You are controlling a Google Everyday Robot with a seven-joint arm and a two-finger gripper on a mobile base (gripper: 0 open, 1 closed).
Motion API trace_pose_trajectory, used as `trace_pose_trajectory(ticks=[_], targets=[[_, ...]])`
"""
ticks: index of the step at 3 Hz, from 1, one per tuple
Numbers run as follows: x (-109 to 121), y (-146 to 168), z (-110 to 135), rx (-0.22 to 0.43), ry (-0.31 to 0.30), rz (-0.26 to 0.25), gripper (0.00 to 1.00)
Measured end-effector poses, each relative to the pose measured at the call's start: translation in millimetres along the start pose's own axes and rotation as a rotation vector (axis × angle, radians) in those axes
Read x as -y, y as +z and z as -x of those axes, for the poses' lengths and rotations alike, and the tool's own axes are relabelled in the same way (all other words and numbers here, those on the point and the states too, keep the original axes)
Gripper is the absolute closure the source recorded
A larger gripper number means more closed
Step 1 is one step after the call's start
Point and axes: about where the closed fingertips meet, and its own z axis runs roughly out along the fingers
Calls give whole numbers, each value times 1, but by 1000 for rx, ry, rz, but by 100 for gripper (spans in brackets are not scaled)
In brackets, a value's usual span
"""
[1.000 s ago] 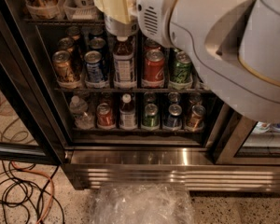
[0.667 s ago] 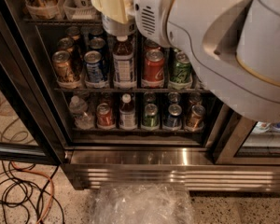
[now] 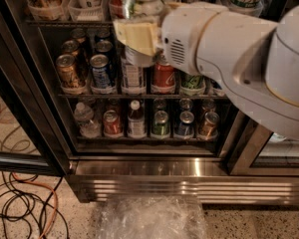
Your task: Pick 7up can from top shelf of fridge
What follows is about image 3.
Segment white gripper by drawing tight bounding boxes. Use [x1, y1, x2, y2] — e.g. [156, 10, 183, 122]
[113, 2, 219, 76]

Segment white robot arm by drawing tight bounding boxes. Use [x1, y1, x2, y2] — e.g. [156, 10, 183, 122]
[114, 2, 299, 139]

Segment red coca-cola can front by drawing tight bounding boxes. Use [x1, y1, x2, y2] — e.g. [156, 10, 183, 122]
[151, 59, 175, 94]

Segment green can middle shelf front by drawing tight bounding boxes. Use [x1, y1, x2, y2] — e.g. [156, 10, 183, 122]
[180, 72, 205, 92]

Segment green can shelf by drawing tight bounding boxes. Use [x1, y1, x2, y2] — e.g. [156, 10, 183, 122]
[151, 111, 170, 136]
[180, 72, 205, 92]

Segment blue pepsi can middle front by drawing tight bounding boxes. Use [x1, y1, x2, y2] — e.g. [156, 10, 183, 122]
[90, 54, 116, 89]

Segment gold can middle shelf front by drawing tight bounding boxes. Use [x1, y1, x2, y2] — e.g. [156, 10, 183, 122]
[56, 54, 85, 89]

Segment green can bottom shelf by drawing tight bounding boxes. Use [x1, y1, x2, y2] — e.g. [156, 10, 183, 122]
[151, 111, 170, 136]

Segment brown tea bottle bottom shelf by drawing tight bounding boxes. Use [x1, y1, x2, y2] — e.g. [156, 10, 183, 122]
[128, 100, 146, 138]

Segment blue can bottom shelf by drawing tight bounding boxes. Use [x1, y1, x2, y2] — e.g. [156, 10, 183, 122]
[174, 111, 194, 138]

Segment stainless steel beverage fridge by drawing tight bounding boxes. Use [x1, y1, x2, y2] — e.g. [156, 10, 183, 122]
[0, 0, 299, 205]

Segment red can bottom shelf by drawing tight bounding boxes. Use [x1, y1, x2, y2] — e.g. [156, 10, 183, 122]
[103, 110, 122, 135]

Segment gold can bottom shelf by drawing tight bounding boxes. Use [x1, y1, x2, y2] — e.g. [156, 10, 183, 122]
[198, 112, 219, 137]

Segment clear water bottle bottom shelf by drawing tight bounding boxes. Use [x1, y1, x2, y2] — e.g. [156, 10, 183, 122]
[74, 102, 101, 138]

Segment right glass fridge door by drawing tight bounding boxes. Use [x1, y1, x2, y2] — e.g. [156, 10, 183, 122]
[227, 112, 299, 177]

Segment white can behind right door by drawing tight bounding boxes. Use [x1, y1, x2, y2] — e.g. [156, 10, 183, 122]
[269, 133, 286, 142]

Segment open left glass fridge door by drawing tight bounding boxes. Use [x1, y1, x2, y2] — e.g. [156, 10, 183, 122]
[0, 15, 68, 176]

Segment brown iced tea bottle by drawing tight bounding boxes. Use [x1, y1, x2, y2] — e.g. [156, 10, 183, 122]
[121, 57, 146, 95]

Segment clear plastic bag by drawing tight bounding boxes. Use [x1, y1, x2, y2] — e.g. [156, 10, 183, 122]
[98, 196, 207, 239]

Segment orange cable on floor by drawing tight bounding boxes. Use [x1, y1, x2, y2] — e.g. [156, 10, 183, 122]
[10, 171, 60, 239]

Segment black cables on floor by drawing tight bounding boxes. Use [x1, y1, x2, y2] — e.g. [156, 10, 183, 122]
[0, 170, 71, 239]

